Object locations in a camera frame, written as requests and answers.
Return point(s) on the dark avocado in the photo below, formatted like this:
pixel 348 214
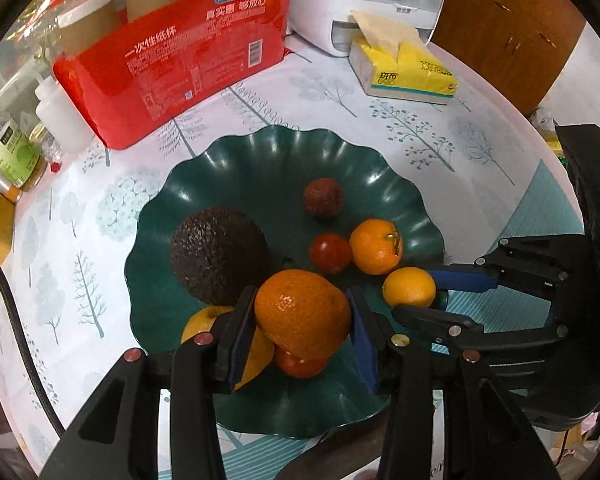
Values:
pixel 217 257

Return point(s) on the tall wooden cabinet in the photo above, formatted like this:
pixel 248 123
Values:
pixel 505 25

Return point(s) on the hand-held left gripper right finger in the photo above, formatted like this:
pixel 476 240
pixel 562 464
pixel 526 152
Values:
pixel 362 347

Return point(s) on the red paper cup package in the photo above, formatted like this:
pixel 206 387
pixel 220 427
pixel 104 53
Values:
pixel 180 60

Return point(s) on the red cherry tomato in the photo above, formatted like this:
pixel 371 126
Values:
pixel 300 366
pixel 330 253

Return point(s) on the white squeeze bottle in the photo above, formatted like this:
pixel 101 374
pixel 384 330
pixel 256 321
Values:
pixel 62 120

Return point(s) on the oil bottle green label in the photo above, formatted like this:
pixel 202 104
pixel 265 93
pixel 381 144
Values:
pixel 15 155

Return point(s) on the yellow citrus fruit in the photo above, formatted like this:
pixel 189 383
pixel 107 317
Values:
pixel 202 322

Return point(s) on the orange mandarin with stem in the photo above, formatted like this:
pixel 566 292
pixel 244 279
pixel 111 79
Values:
pixel 372 250

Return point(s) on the smooth orange mandarin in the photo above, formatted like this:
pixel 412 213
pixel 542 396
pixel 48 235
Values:
pixel 302 312

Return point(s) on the dark red lychee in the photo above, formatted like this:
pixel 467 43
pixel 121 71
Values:
pixel 322 197

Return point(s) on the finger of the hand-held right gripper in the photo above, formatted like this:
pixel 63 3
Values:
pixel 430 320
pixel 460 280

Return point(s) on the yellow tissue pack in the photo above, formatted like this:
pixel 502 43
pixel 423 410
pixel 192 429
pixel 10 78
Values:
pixel 410 75

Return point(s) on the white storage box clear lid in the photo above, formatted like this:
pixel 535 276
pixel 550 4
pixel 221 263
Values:
pixel 320 20

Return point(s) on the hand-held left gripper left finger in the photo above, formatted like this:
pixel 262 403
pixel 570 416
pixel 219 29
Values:
pixel 239 342

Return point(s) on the small glass jar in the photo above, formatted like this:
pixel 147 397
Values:
pixel 47 152

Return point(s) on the small yellow kumquat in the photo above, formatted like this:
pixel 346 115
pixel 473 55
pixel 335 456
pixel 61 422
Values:
pixel 409 287

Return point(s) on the teal striped table runner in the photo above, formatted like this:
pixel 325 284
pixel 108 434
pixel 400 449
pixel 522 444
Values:
pixel 540 205

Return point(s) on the dark green scalloped plate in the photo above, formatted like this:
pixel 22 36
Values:
pixel 260 175

